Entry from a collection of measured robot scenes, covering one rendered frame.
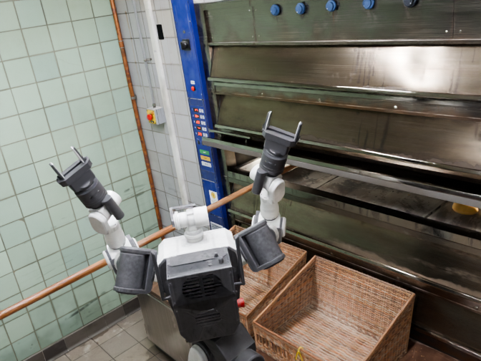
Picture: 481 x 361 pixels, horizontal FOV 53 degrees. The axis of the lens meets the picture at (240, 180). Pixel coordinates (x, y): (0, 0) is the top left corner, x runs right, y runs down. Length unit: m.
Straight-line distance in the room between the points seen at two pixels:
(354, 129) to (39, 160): 1.95
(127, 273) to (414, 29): 1.30
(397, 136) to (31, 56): 2.13
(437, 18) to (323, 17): 0.48
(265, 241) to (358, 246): 0.80
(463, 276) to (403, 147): 0.56
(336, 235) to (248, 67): 0.92
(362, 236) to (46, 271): 2.06
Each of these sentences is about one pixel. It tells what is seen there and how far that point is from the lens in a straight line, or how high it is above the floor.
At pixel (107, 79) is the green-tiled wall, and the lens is 3.36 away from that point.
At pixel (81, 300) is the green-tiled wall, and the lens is 3.64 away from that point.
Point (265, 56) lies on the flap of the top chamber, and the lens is 2.38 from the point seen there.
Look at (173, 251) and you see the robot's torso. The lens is 1.62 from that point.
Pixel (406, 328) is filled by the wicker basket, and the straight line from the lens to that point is 2.30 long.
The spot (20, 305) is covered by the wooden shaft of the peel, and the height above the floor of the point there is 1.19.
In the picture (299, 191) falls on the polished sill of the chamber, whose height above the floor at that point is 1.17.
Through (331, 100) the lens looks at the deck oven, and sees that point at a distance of 2.16.
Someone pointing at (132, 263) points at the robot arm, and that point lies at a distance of 1.64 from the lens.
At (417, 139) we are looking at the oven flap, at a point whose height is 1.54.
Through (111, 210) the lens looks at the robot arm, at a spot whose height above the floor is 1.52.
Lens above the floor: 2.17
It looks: 22 degrees down
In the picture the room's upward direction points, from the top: 8 degrees counter-clockwise
